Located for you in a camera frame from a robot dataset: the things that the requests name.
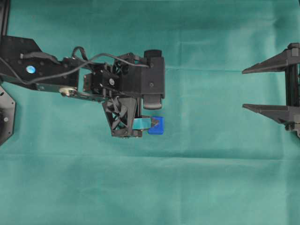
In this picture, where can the green table cloth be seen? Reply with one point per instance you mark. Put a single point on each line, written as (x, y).
(216, 163)

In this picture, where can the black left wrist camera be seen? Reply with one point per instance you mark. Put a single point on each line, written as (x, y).
(149, 82)

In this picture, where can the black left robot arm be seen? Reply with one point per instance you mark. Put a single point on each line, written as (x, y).
(23, 63)

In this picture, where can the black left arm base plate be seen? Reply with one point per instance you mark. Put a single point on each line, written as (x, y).
(7, 116)

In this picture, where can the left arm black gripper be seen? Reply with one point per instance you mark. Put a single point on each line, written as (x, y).
(121, 106)

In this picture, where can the black frame rail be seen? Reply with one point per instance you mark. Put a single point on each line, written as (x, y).
(4, 14)

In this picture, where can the blue cube block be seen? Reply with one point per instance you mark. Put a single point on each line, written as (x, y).
(157, 126)

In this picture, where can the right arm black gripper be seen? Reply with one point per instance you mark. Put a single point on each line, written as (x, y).
(288, 61)

